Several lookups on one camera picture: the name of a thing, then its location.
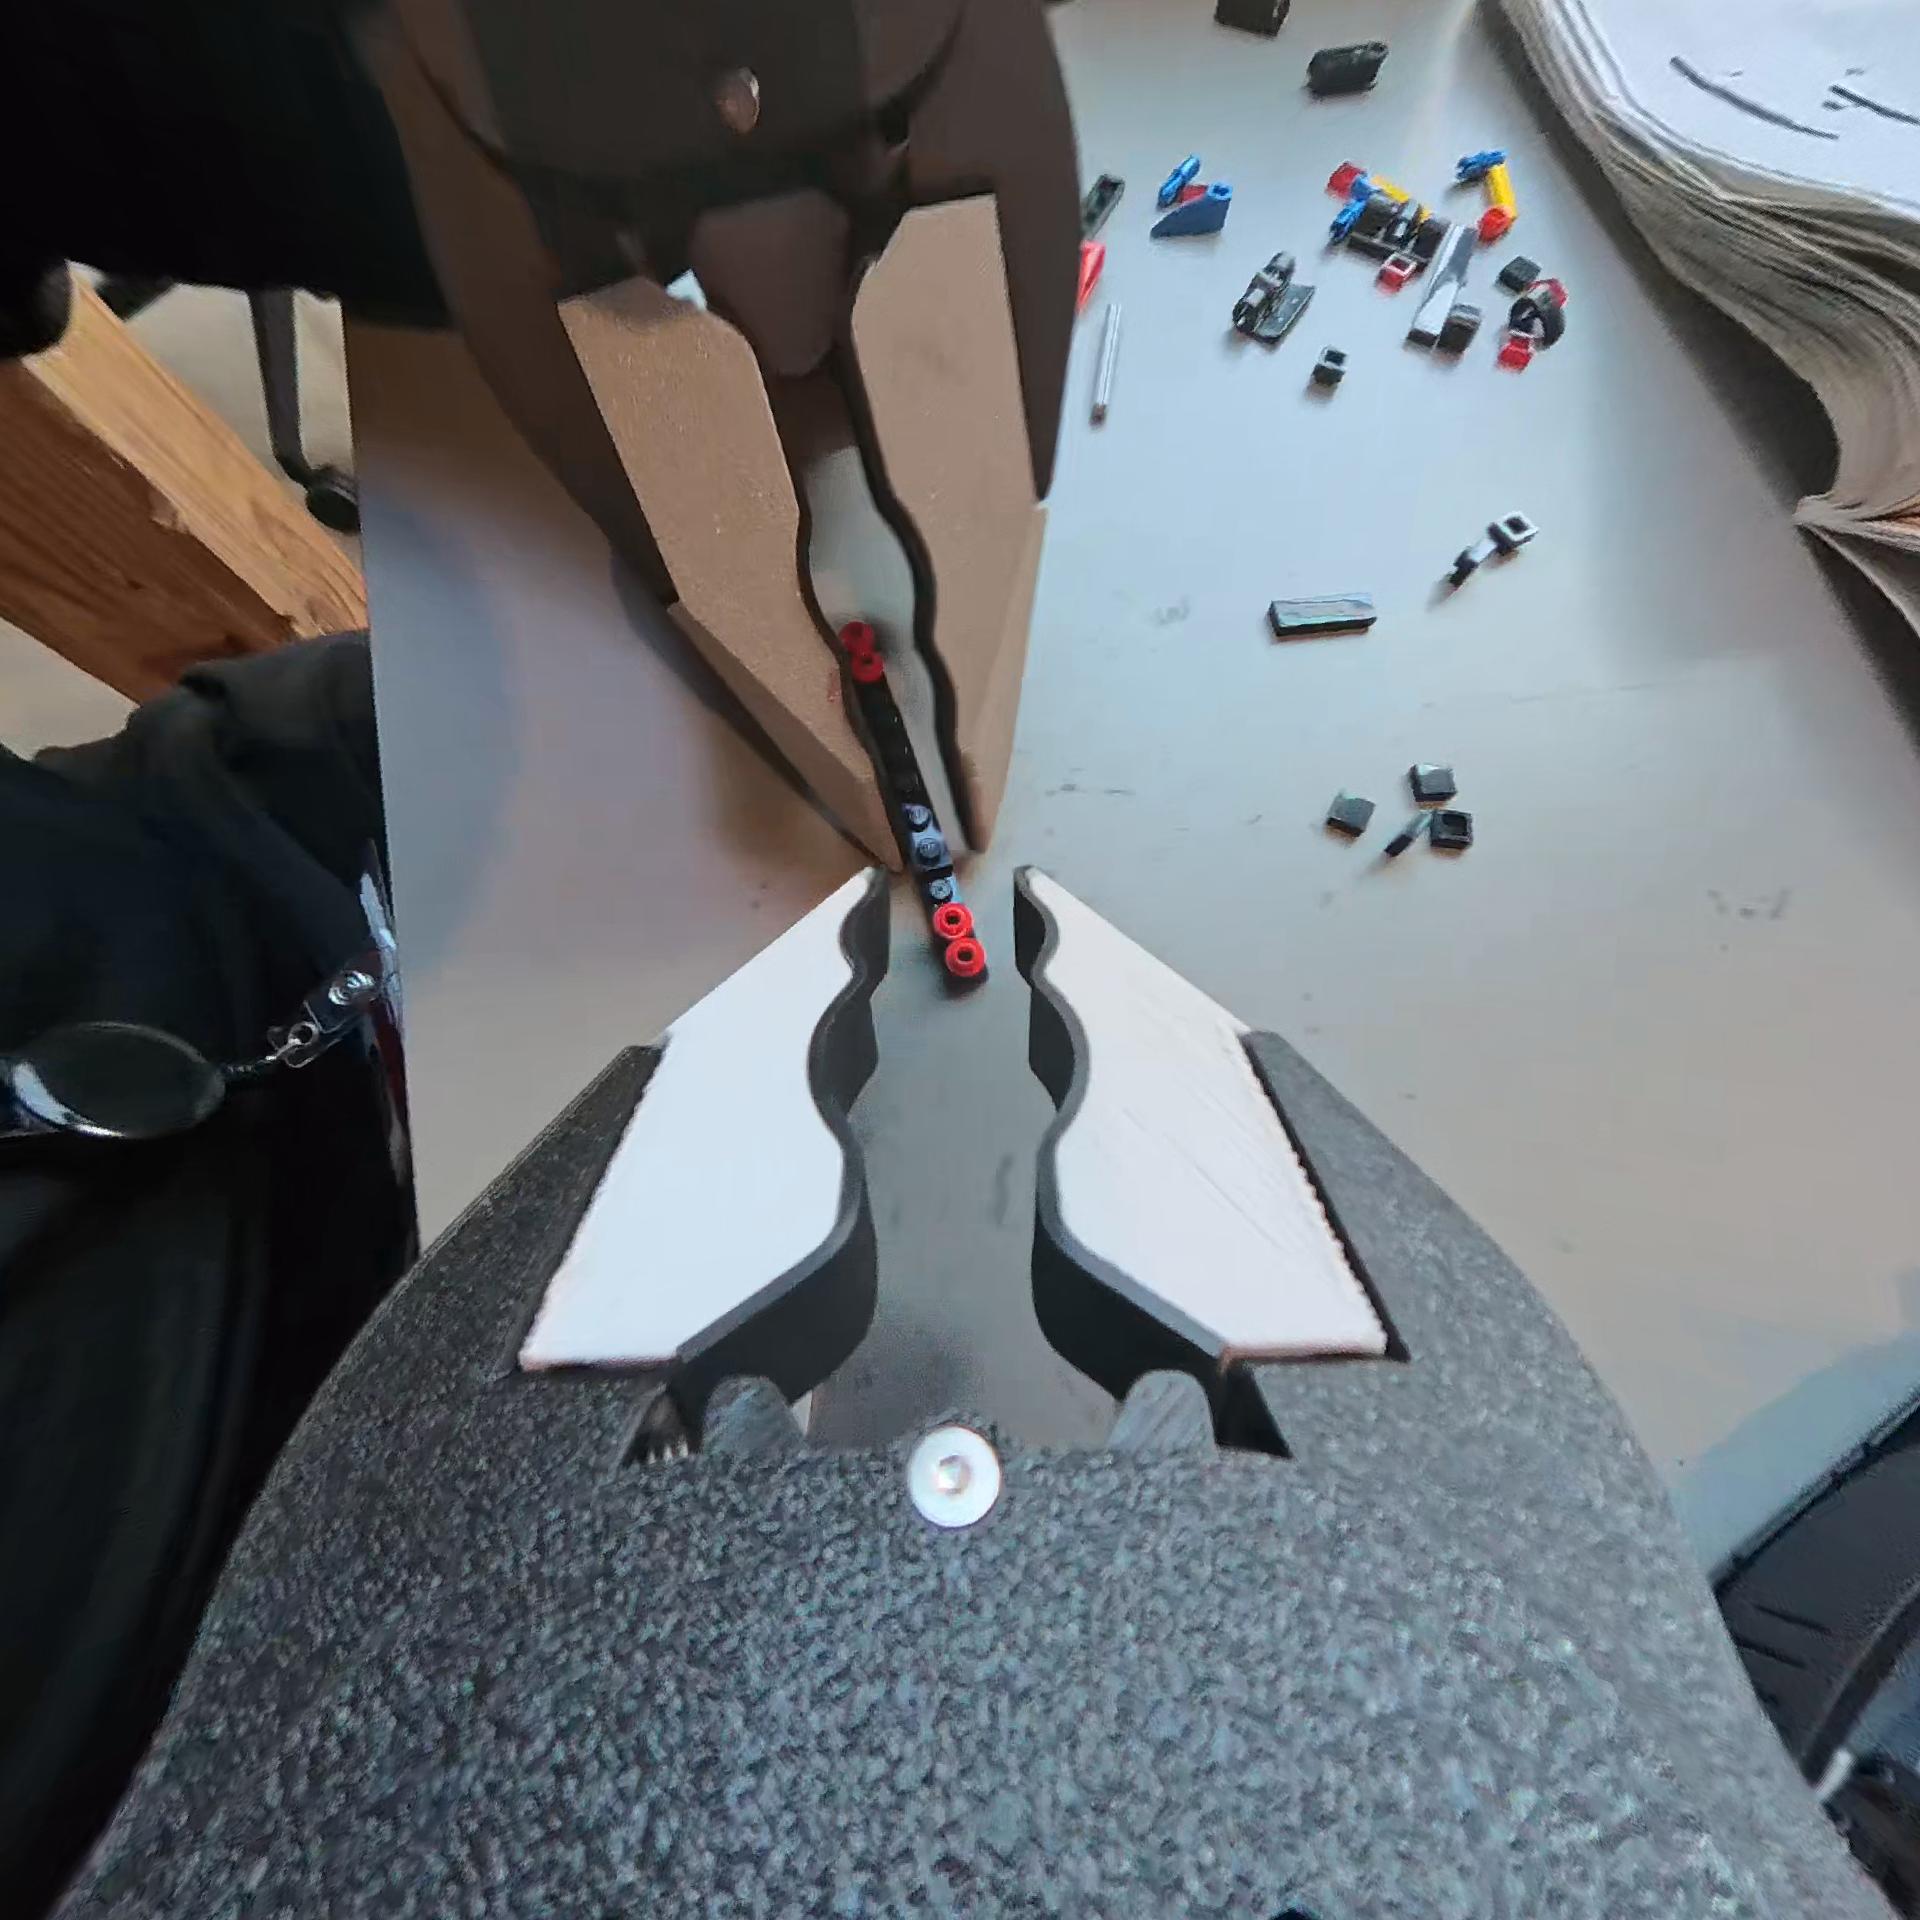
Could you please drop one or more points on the blue slope toy brick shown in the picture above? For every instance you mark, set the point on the blue slope toy brick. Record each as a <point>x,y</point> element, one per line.
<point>1194,219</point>

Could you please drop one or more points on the long black plate brick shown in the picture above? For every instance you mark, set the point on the long black plate brick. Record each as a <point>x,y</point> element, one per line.
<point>918,822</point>

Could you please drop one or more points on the pile of coloured toy bricks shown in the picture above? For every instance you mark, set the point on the pile of coloured toy bricks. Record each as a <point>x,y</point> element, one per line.
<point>1441,254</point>

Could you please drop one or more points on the black hinge toy piece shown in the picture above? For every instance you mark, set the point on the black hinge toy piece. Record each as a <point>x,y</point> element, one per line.
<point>1272,297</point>

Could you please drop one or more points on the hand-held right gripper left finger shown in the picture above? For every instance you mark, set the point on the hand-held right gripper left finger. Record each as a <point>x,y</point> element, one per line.
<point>720,1185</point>

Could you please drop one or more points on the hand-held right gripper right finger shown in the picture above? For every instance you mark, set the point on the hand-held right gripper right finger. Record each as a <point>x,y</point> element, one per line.
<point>1201,1185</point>

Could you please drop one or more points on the black clip toy piece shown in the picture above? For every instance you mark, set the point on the black clip toy piece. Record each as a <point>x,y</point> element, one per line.
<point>1492,547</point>

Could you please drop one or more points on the person's black clothing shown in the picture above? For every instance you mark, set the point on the person's black clothing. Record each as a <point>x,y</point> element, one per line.
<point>164,1424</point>

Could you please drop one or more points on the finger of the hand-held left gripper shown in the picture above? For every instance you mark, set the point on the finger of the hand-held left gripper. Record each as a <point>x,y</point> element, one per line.
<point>961,452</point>
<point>690,452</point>

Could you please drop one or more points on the black rectangular tile brick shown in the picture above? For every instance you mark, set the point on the black rectangular tile brick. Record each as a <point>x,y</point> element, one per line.
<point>1324,616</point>

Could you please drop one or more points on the wooden furniture piece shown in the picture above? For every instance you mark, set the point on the wooden furniture piece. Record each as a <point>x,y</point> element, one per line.
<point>135,495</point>

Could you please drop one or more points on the black badge reel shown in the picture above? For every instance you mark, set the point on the black badge reel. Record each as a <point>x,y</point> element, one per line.
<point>120,1073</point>

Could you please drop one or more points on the stack of white paper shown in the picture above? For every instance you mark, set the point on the stack of white paper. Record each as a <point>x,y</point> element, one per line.
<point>1770,195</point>

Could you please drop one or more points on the blue toy pin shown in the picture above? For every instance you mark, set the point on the blue toy pin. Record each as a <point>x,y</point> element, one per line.
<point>1177,182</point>

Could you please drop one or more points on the black rounded toy brick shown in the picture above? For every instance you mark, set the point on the black rounded toy brick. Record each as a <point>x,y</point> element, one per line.
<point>1346,68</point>

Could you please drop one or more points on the grey desk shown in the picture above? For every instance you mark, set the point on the grey desk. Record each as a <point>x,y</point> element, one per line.
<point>1499,1126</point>

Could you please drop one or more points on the thin black toy piece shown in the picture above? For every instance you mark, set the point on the thin black toy piece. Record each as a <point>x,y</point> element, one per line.
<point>1406,836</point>

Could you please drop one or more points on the black chair caster leg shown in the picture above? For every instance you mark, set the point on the black chair caster leg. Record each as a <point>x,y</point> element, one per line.
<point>307,435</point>

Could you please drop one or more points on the grey toy axle rod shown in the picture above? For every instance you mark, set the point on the grey toy axle rod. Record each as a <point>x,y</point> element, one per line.
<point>1106,360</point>

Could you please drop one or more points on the red slope toy brick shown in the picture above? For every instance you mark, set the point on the red slope toy brick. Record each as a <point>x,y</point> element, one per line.
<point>1088,275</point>

